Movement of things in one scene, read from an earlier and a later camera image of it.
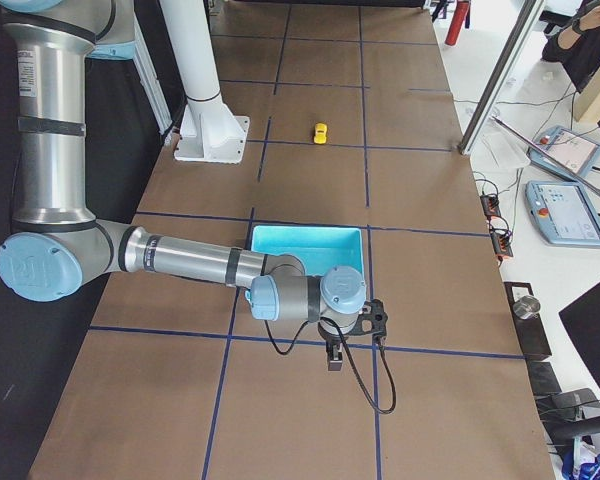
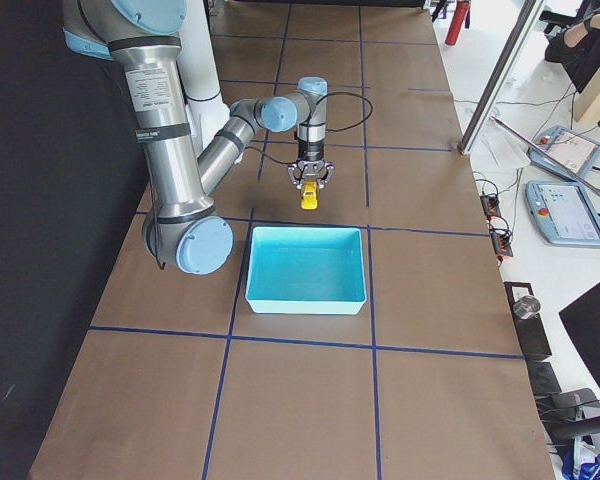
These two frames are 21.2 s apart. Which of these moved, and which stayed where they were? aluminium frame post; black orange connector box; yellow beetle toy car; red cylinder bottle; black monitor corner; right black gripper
Moved: yellow beetle toy car; right black gripper
Stayed: aluminium frame post; black monitor corner; red cylinder bottle; black orange connector box
